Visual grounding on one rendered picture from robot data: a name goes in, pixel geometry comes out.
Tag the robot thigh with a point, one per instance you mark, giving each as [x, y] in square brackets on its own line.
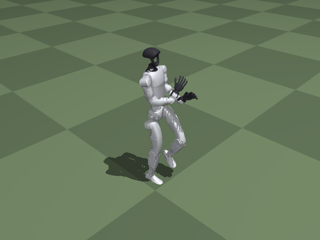
[174, 123]
[155, 135]

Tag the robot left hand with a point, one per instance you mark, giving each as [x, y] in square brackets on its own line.
[187, 96]

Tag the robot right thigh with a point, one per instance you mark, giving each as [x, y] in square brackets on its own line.
[155, 135]

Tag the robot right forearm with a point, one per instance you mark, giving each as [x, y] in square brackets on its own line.
[164, 100]

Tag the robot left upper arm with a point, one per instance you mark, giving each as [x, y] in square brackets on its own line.
[167, 87]

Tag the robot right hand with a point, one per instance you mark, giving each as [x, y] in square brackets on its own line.
[178, 86]

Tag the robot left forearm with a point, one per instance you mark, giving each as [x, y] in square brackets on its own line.
[180, 101]

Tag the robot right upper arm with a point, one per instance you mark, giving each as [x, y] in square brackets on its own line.
[145, 84]

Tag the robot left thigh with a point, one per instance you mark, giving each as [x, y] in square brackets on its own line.
[174, 123]

